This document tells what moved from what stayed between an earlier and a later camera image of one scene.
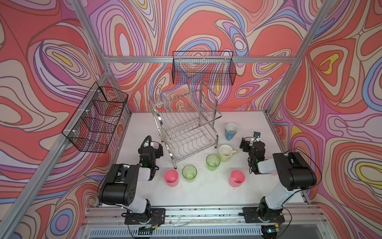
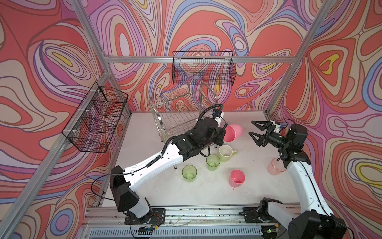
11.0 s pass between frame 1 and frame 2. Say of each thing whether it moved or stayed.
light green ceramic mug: stayed
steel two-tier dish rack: stayed
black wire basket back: stayed
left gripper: moved
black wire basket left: stayed
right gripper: moved
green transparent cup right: stayed
